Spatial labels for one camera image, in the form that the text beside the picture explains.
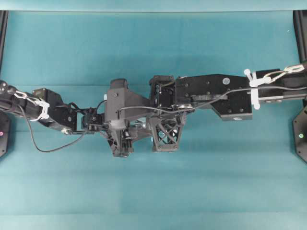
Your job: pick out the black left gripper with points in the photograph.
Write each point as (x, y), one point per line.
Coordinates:
(122, 106)

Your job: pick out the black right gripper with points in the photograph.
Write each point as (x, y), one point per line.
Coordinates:
(162, 94)

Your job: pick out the silver zip bag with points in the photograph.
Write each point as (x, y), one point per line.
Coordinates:
(139, 130)

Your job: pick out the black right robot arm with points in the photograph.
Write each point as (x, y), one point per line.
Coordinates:
(232, 98)

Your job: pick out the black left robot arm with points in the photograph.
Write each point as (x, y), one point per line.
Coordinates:
(63, 117)

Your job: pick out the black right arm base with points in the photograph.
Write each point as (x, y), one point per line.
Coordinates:
(300, 134)

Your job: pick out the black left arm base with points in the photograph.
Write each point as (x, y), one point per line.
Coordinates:
(5, 127)

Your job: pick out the teal table cloth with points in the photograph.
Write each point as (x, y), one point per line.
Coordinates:
(241, 175)

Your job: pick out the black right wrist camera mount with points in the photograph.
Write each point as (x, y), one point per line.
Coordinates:
(166, 131)

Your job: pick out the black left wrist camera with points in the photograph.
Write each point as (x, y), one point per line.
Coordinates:
(119, 83)

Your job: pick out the white cable tie left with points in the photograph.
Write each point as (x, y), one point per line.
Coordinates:
(37, 102)

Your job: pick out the white cable tie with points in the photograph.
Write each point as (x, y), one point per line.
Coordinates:
(254, 82)
(37, 102)

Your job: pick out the white cable tie right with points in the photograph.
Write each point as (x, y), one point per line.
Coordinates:
(254, 82)

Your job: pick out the black aluminium frame rail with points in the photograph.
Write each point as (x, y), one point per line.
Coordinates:
(300, 26)

